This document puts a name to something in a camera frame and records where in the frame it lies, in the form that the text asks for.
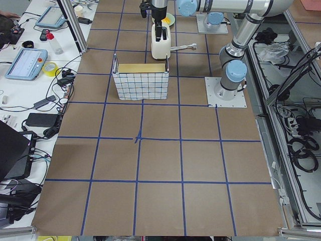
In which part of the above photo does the clear bottle red cap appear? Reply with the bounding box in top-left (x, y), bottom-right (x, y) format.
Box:
top-left (46, 31), bottom-right (64, 55)

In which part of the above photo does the black laptop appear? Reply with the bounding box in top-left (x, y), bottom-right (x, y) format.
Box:
top-left (1, 122), bottom-right (36, 181)

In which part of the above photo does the yellow tape roll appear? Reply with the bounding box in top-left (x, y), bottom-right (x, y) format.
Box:
top-left (42, 62), bottom-right (58, 77)

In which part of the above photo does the black power brick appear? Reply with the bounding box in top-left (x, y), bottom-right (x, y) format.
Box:
top-left (26, 113), bottom-right (59, 127)

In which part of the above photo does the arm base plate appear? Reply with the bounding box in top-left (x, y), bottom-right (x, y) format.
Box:
top-left (196, 12), bottom-right (228, 35)
top-left (205, 77), bottom-right (247, 108)

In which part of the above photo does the blue teach pendant far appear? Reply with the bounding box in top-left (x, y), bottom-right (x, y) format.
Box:
top-left (35, 7), bottom-right (66, 29)

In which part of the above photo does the white two-slot toaster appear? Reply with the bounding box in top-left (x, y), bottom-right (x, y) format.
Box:
top-left (151, 23), bottom-right (171, 60)

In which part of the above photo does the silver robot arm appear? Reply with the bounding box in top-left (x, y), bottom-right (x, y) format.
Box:
top-left (215, 13), bottom-right (264, 101)
top-left (176, 0), bottom-right (293, 47)

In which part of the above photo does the light green plate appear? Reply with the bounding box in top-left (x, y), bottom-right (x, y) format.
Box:
top-left (166, 13), bottom-right (176, 27)

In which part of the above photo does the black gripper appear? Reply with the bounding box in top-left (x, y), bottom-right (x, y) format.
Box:
top-left (151, 7), bottom-right (167, 42)

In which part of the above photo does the blue teach pendant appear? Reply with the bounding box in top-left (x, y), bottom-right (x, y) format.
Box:
top-left (35, 7), bottom-right (66, 29)
top-left (5, 48), bottom-right (48, 81)

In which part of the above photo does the aluminium frame post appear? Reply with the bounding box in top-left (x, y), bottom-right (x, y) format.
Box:
top-left (57, 0), bottom-right (87, 54)

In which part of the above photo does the white paper cup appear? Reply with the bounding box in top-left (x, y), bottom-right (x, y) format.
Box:
top-left (74, 5), bottom-right (84, 18)

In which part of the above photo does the checkered basket with wooden board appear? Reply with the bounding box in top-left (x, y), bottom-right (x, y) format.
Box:
top-left (112, 54), bottom-right (170, 100)

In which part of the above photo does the triangular golden pastry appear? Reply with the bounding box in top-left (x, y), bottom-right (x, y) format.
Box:
top-left (162, 17), bottom-right (171, 25)

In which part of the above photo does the blue teach pendant near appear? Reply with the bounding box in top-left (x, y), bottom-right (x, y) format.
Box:
top-left (5, 48), bottom-right (48, 81)

